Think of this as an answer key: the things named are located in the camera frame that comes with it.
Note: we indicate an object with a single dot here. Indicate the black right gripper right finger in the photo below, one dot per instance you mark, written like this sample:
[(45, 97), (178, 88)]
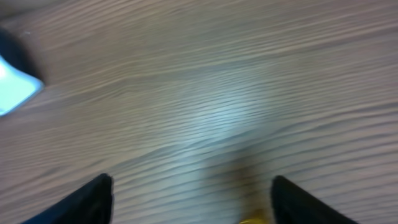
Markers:
[(293, 205)]

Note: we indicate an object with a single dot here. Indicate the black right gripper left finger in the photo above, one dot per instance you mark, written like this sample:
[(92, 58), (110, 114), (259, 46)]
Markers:
[(90, 204)]

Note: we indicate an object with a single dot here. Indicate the yellow dish soap bottle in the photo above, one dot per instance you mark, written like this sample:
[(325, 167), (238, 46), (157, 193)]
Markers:
[(256, 217)]

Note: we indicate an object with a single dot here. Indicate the white black barcode scanner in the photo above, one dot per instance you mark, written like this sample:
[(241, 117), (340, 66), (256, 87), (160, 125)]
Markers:
[(21, 79)]

